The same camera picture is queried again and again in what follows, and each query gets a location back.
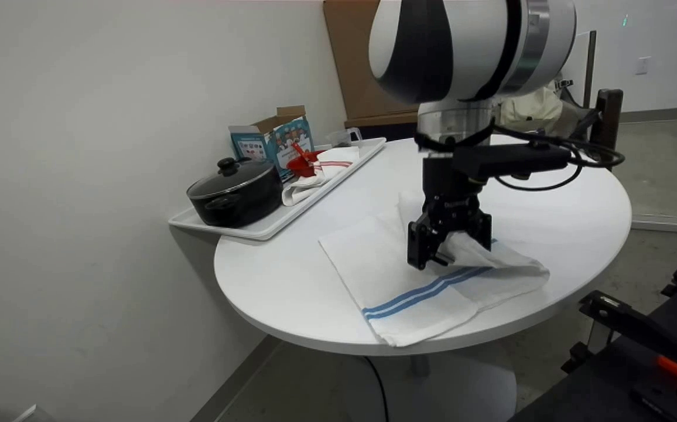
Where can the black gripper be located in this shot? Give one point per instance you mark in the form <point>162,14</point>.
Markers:
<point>454,191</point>

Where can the white blue-striped tea towel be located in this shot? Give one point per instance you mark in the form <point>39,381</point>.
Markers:
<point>399,306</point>

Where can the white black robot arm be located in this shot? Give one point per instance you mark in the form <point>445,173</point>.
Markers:
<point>470,47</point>

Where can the white red-striped cloth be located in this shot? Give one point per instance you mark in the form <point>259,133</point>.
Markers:
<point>328,167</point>

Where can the cream crumpled bag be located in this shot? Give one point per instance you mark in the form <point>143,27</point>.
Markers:
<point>537,108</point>

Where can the round white table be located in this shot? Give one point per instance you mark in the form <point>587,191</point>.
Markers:
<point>291,281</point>

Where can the small red object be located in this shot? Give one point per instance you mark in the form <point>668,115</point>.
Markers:
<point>303,162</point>

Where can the white rectangular tray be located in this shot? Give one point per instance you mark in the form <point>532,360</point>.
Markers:
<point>267,225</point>

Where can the blue printed carton box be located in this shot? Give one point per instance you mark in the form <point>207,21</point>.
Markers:
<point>283,142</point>

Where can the dark wooden stand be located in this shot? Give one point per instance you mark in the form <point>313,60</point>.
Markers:
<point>609,117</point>

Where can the large brown cardboard boxes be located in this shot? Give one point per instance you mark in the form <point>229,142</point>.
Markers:
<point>353,61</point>

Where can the black pot with lid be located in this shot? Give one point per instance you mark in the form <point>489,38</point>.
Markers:
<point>236,196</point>

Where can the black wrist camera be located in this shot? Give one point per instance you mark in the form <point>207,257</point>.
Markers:
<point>509,159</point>

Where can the white wall outlet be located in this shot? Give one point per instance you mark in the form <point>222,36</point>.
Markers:
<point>643,67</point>

